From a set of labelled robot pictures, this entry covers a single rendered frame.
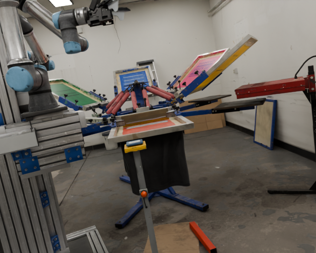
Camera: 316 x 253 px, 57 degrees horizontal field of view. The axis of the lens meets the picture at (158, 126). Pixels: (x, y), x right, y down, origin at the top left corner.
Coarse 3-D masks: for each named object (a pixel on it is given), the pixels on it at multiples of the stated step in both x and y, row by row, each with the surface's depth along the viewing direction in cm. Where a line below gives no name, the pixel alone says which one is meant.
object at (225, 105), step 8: (224, 104) 298; (232, 104) 287; (240, 104) 277; (248, 104) 267; (256, 104) 264; (184, 112) 313; (192, 112) 310; (200, 112) 306; (208, 112) 303; (216, 112) 299; (224, 112) 296
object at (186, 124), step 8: (184, 120) 211; (112, 128) 237; (160, 128) 197; (168, 128) 195; (176, 128) 195; (184, 128) 196; (192, 128) 197; (112, 136) 198; (120, 136) 193; (128, 136) 193; (136, 136) 194; (144, 136) 194
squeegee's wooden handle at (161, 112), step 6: (162, 108) 254; (132, 114) 250; (138, 114) 250; (144, 114) 251; (150, 114) 251; (156, 114) 252; (162, 114) 252; (126, 120) 250; (132, 120) 250; (138, 120) 251
